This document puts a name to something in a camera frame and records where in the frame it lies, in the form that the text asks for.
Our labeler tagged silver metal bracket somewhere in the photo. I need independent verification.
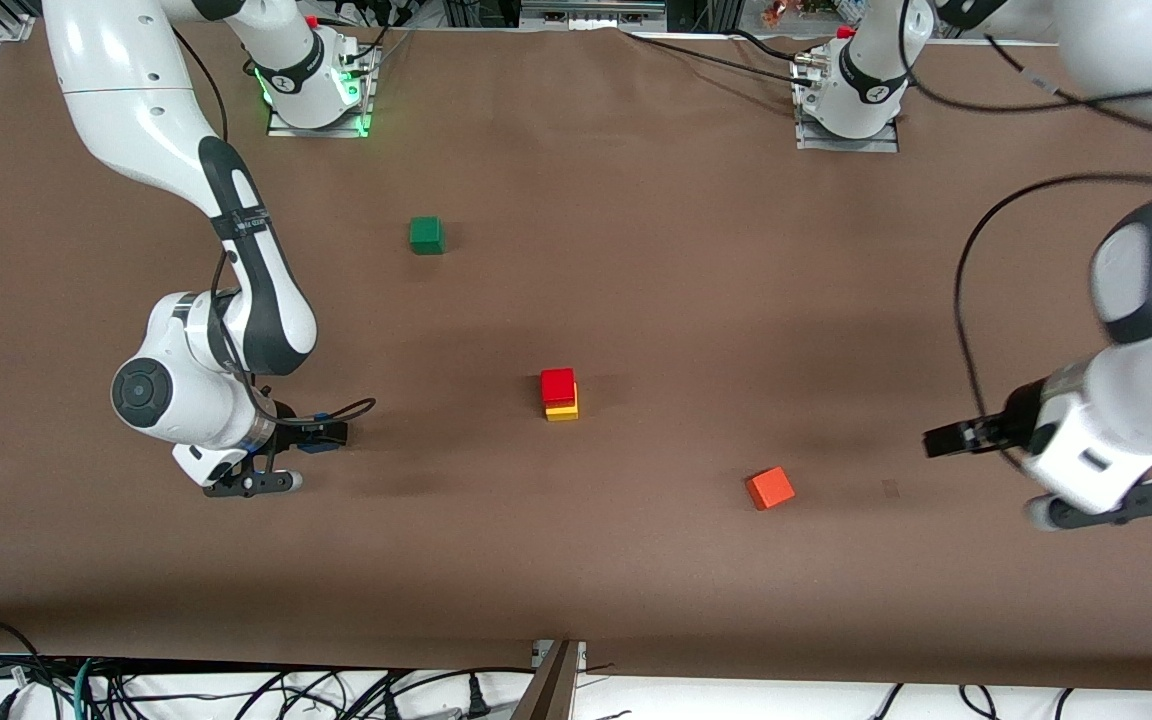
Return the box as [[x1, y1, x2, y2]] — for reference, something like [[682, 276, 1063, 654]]
[[531, 640, 588, 673]]

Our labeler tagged orange cube block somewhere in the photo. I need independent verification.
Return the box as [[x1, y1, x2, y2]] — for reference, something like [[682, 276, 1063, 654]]
[[746, 466, 796, 512]]

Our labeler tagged long black base cable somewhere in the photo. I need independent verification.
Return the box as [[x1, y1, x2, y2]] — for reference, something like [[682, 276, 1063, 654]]
[[621, 30, 819, 89]]

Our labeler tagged brown table cover sheet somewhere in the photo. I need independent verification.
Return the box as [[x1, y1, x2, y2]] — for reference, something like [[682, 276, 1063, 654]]
[[0, 18, 1152, 691]]

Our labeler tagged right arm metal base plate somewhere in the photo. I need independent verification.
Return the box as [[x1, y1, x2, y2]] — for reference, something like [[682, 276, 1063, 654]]
[[268, 45, 375, 139]]

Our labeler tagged silver aluminium frame rail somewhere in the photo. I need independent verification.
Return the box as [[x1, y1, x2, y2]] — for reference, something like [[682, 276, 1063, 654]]
[[521, 0, 668, 31]]

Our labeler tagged aluminium frame corner profile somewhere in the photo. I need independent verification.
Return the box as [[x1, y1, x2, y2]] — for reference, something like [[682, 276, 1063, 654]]
[[0, 0, 43, 43]]

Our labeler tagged short black base cable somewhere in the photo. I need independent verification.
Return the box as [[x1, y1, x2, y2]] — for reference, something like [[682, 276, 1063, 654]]
[[731, 28, 805, 61]]

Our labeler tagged brown wooden post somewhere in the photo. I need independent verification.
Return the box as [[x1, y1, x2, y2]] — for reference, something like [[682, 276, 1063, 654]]
[[511, 642, 579, 720]]

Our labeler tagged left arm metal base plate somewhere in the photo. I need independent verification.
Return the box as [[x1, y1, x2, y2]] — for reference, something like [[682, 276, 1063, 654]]
[[793, 55, 900, 154]]

